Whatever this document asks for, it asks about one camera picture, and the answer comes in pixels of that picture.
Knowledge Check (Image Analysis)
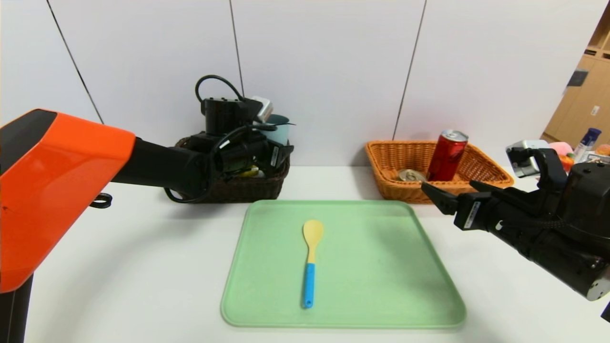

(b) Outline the wooden spoon blue handle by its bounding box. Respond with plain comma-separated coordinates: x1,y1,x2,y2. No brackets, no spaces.
303,220,325,309

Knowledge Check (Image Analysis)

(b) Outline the red soda can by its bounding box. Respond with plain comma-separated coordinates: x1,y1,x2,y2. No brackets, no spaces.
427,130,469,182

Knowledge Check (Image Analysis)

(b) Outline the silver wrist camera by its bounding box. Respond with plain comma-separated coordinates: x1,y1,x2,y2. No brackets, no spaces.
506,140,549,178
250,96,275,123

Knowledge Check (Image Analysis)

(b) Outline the wooden cabinet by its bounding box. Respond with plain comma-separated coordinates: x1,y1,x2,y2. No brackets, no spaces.
543,0,610,148

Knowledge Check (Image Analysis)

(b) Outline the light green plastic tray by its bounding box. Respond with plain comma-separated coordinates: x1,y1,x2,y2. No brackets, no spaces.
221,200,466,328

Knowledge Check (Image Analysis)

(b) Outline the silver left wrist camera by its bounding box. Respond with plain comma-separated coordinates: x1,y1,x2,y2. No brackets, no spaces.
250,96,275,123

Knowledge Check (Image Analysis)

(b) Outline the blue-grey plastic cup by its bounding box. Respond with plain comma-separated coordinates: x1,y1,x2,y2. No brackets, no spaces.
264,114,292,146

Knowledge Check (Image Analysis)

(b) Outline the dark brown wicker basket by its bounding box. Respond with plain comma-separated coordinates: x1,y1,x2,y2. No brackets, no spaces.
174,136,291,204

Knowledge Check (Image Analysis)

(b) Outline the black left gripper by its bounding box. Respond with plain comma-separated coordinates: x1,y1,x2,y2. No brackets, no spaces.
247,138,295,173

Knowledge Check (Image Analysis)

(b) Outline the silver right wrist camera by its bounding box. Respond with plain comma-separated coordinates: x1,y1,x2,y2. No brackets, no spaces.
506,140,549,178

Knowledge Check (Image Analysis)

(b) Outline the orange wicker basket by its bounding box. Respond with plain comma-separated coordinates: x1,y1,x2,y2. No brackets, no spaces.
365,141,514,204

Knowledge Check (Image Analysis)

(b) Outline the white bottle blue cap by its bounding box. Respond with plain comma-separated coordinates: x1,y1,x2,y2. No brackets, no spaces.
575,128,602,161

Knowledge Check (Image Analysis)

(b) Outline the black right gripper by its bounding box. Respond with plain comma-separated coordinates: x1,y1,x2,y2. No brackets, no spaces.
420,180,537,262

